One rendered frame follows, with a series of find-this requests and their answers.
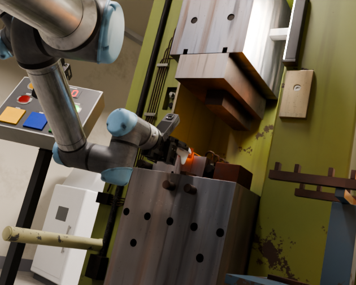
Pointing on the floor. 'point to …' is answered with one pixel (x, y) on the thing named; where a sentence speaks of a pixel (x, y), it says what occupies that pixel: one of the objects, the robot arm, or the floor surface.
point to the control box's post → (26, 216)
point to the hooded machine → (68, 227)
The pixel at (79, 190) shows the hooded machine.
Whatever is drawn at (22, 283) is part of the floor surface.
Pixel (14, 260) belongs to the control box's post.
